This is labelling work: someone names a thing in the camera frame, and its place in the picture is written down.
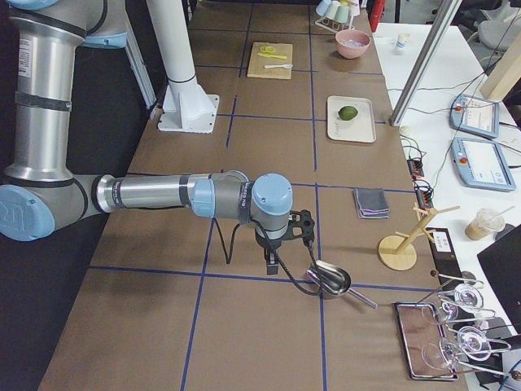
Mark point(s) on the cream rabbit tray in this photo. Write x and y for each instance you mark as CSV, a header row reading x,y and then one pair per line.
x,y
360,130

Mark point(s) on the teach pendant near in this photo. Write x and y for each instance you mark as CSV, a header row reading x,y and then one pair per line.
x,y
481,164

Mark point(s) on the teach pendant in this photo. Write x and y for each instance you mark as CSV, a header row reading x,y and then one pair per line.
x,y
481,164
475,115

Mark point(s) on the metal scoop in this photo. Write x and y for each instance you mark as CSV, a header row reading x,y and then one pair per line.
x,y
335,281

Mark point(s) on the black orange power strip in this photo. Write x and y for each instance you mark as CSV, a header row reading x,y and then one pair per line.
x,y
422,188

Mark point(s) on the pink bowl with ice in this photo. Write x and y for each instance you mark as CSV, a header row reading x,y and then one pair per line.
x,y
352,43

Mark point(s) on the metal tray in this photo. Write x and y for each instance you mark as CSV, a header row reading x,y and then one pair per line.
x,y
418,331

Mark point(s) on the white pastel cup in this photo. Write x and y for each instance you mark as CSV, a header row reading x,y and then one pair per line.
x,y
332,9

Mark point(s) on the black box with label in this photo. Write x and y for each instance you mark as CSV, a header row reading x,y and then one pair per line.
x,y
443,253

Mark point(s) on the yellow plastic knife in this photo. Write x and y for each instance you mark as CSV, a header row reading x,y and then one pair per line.
x,y
271,55

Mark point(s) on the wooden mug tree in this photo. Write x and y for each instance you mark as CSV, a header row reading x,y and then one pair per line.
x,y
397,251

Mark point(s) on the aluminium frame post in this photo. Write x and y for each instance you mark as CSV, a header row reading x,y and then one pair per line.
x,y
445,14

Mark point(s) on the green lime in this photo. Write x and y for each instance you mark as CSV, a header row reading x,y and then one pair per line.
x,y
347,113

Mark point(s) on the wine glass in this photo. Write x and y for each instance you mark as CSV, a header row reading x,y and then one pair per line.
x,y
463,300
450,354

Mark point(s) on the white plastic spoon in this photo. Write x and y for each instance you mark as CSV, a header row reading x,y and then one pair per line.
x,y
275,66

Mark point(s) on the grey folded cloth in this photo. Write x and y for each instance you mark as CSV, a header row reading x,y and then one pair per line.
x,y
371,203

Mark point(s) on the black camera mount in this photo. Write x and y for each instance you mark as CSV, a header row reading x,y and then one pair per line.
x,y
300,226

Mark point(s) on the blue pastel cup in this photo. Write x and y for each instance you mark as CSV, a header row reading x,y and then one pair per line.
x,y
322,7

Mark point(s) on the cup rack with wooden handle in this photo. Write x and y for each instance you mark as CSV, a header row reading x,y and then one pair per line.
x,y
331,25

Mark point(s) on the bamboo cutting board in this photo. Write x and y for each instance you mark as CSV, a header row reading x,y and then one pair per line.
x,y
256,69

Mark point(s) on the teach pendant far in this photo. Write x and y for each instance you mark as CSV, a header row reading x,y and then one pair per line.
x,y
475,115

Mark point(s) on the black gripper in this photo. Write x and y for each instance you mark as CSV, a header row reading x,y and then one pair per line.
x,y
269,246

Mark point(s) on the green pastel cup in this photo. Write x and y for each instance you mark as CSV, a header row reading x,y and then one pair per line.
x,y
342,13

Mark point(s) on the wire glass rack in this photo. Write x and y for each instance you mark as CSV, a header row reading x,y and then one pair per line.
x,y
497,346

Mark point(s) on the paper cup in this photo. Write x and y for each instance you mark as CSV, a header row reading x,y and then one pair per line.
x,y
401,43

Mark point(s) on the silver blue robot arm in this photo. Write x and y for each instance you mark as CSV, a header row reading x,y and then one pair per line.
x,y
41,195

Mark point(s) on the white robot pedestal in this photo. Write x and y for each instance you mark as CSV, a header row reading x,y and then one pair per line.
x,y
186,107

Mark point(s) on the iced coffee cup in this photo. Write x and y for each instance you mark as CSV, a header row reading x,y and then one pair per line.
x,y
486,222

